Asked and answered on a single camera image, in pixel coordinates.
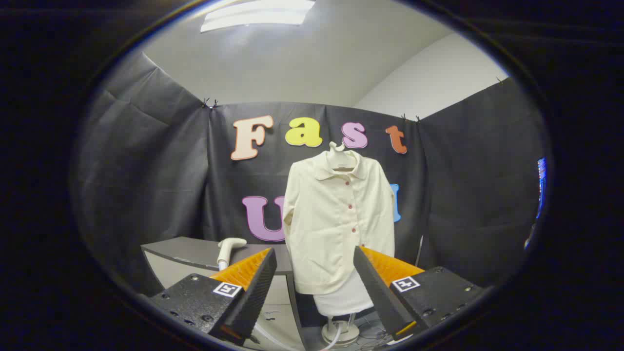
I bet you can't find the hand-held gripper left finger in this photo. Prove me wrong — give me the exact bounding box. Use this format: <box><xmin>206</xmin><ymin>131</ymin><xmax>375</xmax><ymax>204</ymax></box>
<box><xmin>148</xmin><ymin>247</ymin><xmax>278</xmax><ymax>348</ymax></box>

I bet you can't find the cream button shirt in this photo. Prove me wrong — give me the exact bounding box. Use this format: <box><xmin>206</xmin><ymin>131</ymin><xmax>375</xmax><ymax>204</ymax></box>
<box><xmin>282</xmin><ymin>149</ymin><xmax>396</xmax><ymax>296</ymax></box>

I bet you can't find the white dress form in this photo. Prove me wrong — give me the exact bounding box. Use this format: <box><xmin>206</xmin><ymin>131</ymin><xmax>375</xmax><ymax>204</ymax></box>
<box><xmin>313</xmin><ymin>141</ymin><xmax>375</xmax><ymax>348</ymax></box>

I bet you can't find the blue lit screen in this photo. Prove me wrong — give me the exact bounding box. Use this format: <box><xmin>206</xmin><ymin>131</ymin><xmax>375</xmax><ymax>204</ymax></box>
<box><xmin>524</xmin><ymin>157</ymin><xmax>547</xmax><ymax>249</ymax></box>

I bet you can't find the grey topped white cabinet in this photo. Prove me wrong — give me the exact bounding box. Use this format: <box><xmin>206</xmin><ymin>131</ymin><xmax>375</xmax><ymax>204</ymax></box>
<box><xmin>141</xmin><ymin>236</ymin><xmax>305</xmax><ymax>351</ymax></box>

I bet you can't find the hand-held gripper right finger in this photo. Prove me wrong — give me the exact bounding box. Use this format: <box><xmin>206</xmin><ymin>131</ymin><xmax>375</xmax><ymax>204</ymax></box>
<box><xmin>353</xmin><ymin>245</ymin><xmax>484</xmax><ymax>343</ymax></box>

